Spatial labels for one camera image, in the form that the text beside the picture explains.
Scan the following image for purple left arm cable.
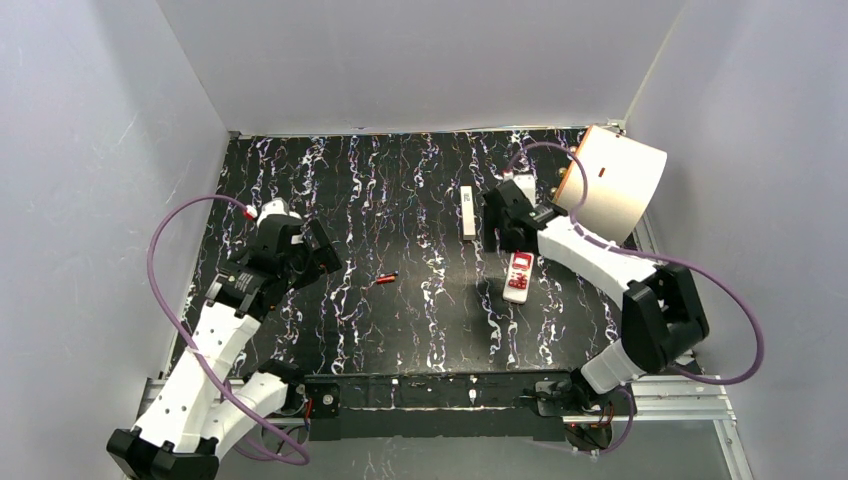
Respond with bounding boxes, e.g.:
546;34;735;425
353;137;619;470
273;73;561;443
146;193;313;467

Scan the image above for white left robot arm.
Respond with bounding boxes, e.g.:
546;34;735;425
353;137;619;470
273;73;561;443
107;213;341;479

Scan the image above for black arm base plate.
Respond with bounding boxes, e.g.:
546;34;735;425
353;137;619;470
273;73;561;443
274;370;637;444

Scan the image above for white round stool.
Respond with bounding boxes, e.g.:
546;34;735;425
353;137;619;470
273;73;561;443
576;126;668;244

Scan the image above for red and white remote control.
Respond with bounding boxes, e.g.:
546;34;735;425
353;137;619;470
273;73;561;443
502;252;535;305

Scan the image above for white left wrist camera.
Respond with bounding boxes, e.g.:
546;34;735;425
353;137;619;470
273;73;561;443
243;198;303;225

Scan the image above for long white remote control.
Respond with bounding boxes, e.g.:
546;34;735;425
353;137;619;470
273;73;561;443
460;185;476;241

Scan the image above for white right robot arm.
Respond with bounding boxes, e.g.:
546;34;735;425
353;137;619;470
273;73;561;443
483;180;709;403

